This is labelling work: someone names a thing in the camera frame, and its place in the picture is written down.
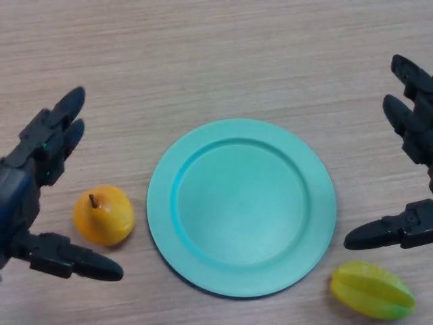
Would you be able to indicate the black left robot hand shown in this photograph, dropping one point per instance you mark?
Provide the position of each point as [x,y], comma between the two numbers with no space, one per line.
[30,176]

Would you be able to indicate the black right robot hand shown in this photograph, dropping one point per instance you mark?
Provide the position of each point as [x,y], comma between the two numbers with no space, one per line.
[414,135]

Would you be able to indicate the yellow pear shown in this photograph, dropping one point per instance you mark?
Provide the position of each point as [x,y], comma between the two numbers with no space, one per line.
[104,216]

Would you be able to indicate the green round plate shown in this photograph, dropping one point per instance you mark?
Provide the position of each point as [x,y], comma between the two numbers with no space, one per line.
[242,208]

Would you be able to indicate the yellow-green starfruit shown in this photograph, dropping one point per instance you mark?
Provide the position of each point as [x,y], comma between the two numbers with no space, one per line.
[372,289]

